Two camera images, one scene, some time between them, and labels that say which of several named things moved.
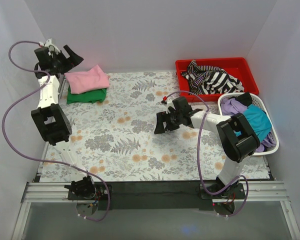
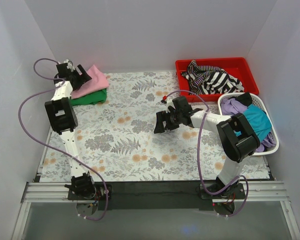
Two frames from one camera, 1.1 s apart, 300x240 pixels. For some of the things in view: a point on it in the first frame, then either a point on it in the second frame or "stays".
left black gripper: [65, 59] -> [77, 77]
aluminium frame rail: [272, 191] stays
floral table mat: [113, 139] stays
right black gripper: [168, 120] stays
